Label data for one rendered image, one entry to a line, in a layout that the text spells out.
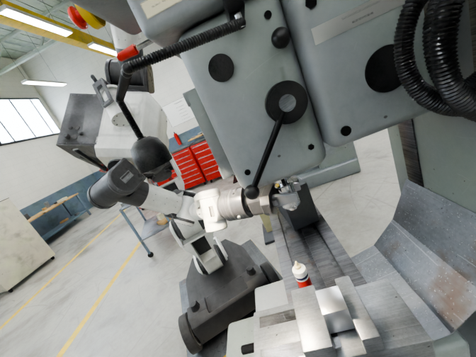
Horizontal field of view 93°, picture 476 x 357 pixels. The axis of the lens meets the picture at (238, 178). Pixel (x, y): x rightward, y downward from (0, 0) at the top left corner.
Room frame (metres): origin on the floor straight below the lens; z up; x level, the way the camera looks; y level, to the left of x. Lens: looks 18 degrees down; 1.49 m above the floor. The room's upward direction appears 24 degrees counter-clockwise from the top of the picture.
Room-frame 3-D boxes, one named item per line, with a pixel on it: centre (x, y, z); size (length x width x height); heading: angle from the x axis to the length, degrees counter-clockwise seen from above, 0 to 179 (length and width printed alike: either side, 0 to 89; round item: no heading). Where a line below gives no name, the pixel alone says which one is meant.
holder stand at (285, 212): (0.94, -0.19, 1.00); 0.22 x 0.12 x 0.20; 1
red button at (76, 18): (0.56, 0.15, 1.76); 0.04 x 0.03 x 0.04; 171
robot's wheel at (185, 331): (0.97, 0.58, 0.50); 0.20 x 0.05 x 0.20; 12
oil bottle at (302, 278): (0.54, -0.05, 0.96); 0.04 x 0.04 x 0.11
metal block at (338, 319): (0.37, -0.07, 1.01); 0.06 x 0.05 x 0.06; 169
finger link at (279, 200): (0.49, -0.08, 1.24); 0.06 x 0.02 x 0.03; 62
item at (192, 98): (0.54, 0.01, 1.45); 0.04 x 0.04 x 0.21; 81
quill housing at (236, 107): (0.52, -0.10, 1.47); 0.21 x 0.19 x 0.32; 171
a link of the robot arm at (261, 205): (0.56, -0.02, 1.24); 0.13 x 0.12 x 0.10; 152
